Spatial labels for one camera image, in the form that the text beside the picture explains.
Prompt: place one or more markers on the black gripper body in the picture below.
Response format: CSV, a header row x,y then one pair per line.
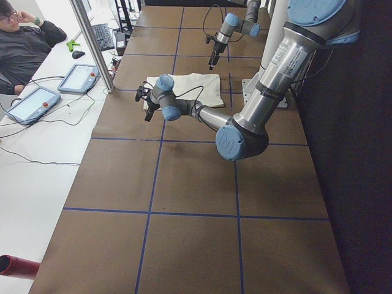
x,y
151,106
217,48

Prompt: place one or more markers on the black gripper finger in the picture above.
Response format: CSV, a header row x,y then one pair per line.
x,y
149,115
213,60

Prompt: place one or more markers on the cream long-sleeve cat shirt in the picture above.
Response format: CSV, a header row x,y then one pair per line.
x,y
207,87

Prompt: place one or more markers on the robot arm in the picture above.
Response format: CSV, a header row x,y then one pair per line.
x,y
306,27
232,23

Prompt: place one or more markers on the upper teach pendant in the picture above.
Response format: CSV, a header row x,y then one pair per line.
x,y
79,79

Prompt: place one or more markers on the teach pendant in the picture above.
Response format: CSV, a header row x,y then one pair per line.
x,y
79,79
32,107

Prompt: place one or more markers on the black keyboard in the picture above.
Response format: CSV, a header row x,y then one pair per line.
x,y
102,35

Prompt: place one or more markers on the black computer mouse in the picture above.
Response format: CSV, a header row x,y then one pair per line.
x,y
76,54

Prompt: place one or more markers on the brown paper table cover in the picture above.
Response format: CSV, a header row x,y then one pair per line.
x,y
155,209

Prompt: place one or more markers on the green hand tool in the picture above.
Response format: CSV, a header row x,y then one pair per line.
x,y
71,44

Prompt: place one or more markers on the lower teach pendant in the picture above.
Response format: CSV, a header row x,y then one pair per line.
x,y
32,107

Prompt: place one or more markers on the seated person in black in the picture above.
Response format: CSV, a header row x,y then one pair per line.
x,y
26,41

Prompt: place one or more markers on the red cylinder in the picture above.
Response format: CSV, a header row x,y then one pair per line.
x,y
17,267

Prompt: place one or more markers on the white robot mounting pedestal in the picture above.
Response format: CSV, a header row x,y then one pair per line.
x,y
275,35

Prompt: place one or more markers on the aluminium frame post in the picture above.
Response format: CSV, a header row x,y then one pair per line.
x,y
85,27

